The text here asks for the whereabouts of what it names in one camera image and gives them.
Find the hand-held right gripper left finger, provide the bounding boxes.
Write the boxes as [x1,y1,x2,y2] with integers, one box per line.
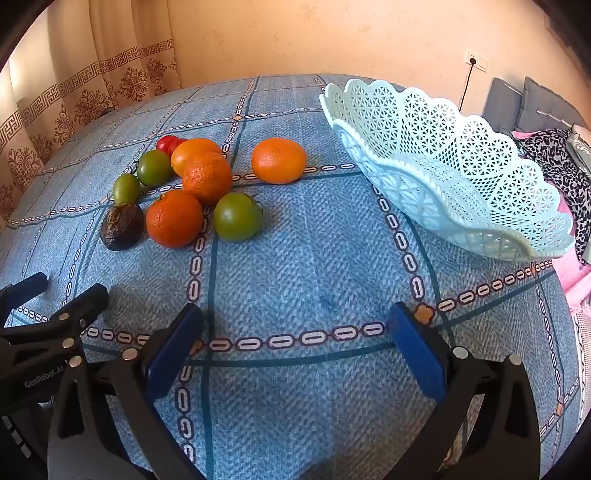
[47,302,204,480]

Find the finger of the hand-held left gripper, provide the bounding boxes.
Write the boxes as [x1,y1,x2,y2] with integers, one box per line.
[0,271,49,324]
[0,283,110,374]

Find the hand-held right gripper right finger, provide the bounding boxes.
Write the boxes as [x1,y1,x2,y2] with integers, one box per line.
[387,302,541,480]

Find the dark wrinkled avocado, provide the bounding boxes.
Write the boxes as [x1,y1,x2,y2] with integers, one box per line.
[100,202,145,252]

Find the deep orange mandarin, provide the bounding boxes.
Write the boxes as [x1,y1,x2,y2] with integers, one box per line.
[146,190,204,248]
[182,152,233,206]

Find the small green tomato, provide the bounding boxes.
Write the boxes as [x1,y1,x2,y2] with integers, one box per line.
[113,173,141,206]

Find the large green tomato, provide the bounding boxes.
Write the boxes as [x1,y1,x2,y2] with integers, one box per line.
[213,192,263,242]

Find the medium green tomato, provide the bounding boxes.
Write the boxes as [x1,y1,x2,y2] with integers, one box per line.
[137,150,175,188]

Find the light blue lattice plastic basket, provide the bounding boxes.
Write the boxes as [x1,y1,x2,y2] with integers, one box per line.
[320,78,578,261]

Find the smooth light orange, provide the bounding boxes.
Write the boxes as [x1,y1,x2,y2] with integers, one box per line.
[251,137,308,185]
[171,138,223,178]

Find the blue patterned bedsheet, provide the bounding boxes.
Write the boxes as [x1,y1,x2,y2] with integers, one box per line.
[0,74,580,480]

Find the pile of clothes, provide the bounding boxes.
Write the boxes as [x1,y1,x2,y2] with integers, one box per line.
[510,129,591,319]

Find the leopard print cloth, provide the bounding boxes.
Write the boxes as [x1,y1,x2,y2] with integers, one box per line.
[512,129,591,264]

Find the beige patterned curtain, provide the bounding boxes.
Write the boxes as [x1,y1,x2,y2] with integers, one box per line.
[0,0,181,232]

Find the grey bed headboard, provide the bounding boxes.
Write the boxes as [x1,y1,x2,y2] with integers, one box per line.
[482,76,525,132]

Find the pale folded cloth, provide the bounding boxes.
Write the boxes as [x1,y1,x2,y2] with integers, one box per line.
[568,124,591,167]

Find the grey cushion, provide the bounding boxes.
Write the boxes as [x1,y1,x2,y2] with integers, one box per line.
[515,76,578,132]

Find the black power cable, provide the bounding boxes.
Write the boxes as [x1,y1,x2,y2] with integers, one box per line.
[460,59,476,112]

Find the white wall socket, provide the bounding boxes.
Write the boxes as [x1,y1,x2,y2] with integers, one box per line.
[464,48,489,71]

